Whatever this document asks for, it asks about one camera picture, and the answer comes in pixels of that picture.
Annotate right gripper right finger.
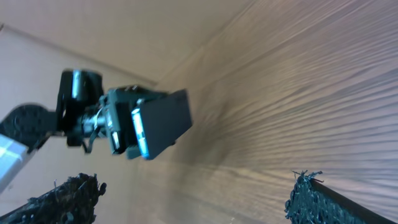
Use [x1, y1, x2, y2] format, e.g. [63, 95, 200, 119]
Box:
[284, 170, 395, 224]

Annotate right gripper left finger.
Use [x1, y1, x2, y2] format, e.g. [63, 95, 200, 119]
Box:
[1, 173, 107, 224]

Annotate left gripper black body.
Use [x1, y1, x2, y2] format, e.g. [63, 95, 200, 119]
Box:
[99, 85, 168, 159]

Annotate Samsung Galaxy smartphone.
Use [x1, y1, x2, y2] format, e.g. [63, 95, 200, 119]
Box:
[131, 90, 192, 160]

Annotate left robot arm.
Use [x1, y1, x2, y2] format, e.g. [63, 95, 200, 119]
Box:
[1, 70, 168, 190]

